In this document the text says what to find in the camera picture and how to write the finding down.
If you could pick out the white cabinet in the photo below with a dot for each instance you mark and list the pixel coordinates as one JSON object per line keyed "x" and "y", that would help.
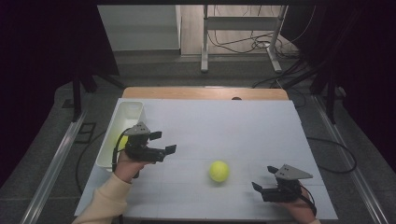
{"x": 138, "y": 28}

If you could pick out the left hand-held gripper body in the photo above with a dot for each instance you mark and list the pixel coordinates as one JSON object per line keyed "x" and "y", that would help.
{"x": 140, "y": 149}

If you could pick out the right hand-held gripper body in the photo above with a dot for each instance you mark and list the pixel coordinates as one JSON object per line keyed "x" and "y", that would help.
{"x": 285, "y": 186}

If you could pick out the wooden table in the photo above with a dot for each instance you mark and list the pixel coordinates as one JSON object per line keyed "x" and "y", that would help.
{"x": 202, "y": 93}

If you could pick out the person's left hand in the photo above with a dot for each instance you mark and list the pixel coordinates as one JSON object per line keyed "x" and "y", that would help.
{"x": 127, "y": 169}

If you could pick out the person's right hand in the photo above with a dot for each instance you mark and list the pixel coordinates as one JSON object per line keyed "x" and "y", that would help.
{"x": 299, "y": 210}

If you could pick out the black curtain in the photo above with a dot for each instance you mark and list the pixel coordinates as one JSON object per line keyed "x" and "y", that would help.
{"x": 367, "y": 62}
{"x": 37, "y": 62}

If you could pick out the white table mat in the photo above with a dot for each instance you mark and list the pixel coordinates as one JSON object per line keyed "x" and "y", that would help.
{"x": 249, "y": 137}

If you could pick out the black stand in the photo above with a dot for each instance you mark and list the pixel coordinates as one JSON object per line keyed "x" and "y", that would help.
{"x": 77, "y": 93}
{"x": 330, "y": 96}

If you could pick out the metal floor rail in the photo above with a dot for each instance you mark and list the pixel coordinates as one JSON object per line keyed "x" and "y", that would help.
{"x": 348, "y": 161}
{"x": 54, "y": 168}

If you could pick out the yellow tennis ball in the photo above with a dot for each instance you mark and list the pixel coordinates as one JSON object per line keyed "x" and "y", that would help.
{"x": 219, "y": 171}
{"x": 123, "y": 142}

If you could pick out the white plastic bin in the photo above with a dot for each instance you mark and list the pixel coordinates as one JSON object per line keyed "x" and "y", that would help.
{"x": 124, "y": 116}

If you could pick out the grey metal desk frame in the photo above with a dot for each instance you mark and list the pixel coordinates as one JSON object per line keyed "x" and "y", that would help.
{"x": 241, "y": 23}

